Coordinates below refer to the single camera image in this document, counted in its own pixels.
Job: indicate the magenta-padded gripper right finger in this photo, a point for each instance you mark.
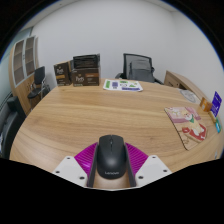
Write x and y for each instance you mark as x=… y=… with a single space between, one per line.
x=138 y=160

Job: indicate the small teal box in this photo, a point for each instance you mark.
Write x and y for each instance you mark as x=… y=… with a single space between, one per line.
x=217 y=128

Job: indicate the black box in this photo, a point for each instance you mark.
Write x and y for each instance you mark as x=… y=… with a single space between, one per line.
x=86 y=61

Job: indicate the small tan box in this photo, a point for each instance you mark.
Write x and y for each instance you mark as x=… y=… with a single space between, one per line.
x=212 y=117

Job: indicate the black sofa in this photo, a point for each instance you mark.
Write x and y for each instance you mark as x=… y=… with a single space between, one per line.
x=8 y=123

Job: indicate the wide brown cardboard box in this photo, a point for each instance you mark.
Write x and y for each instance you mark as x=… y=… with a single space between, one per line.
x=85 y=77

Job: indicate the wooden shelf unit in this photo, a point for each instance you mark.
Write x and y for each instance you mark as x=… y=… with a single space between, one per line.
x=18 y=63

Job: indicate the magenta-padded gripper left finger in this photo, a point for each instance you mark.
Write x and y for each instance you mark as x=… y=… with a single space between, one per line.
x=85 y=160

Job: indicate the purple card package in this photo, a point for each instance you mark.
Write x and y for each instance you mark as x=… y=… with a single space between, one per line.
x=216 y=104

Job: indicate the grey backpack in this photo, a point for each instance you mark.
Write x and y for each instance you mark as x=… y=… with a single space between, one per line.
x=140 y=70

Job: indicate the narrow brown cardboard box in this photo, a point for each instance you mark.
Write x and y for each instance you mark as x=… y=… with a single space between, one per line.
x=62 y=74

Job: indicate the black mesh office chair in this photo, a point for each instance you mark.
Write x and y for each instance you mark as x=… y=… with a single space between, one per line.
x=126 y=63

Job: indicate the green flat box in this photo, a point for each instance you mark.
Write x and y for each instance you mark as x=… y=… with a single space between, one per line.
x=219 y=124

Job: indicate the wooden side desk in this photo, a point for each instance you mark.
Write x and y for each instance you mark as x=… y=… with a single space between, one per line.
x=178 y=80

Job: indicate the small black chair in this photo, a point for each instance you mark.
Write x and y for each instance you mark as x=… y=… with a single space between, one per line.
x=38 y=76

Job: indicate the pink and red printed mouse pad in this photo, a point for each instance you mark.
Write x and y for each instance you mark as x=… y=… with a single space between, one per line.
x=186 y=126

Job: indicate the white sheet with green print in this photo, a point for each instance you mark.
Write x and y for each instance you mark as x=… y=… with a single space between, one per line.
x=122 y=85

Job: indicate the small orange-brown box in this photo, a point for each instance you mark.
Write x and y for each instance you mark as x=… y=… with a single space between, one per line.
x=205 y=104

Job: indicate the black computer mouse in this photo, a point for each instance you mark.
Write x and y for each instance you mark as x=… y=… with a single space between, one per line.
x=111 y=156

